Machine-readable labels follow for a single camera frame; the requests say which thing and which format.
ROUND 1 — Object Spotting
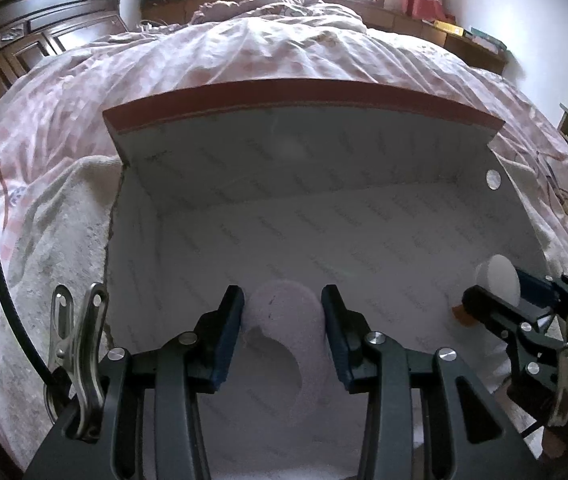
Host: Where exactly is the yellow book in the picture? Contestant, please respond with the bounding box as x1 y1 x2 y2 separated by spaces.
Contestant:
421 19 466 37

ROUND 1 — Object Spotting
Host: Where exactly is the teal book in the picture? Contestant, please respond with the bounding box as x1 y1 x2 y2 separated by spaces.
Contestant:
464 26 508 54

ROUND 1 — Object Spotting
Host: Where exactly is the dark wooden headboard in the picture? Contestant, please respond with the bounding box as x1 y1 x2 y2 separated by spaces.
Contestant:
0 0 129 131

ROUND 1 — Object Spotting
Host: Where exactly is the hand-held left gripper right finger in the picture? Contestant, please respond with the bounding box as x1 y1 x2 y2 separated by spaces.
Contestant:
320 284 545 480

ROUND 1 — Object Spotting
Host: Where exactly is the metal clip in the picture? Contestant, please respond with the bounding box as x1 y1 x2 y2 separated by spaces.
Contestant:
46 282 110 442

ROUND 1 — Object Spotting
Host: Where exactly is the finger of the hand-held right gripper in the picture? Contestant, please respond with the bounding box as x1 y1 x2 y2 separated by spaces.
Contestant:
514 269 568 318
461 285 555 343

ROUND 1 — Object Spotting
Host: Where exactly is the pink patterned quilt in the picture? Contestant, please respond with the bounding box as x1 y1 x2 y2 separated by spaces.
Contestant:
0 0 568 411

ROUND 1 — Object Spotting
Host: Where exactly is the white towel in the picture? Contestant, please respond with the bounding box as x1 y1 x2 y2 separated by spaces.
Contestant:
0 154 125 463

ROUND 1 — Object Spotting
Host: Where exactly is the white cylinder block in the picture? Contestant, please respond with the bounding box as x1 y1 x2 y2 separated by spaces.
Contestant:
474 254 521 306

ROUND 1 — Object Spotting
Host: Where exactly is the red cardboard box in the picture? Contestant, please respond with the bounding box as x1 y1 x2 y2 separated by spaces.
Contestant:
102 79 555 480

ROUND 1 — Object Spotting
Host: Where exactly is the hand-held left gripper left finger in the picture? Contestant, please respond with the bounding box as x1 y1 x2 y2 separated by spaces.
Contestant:
24 285 245 480

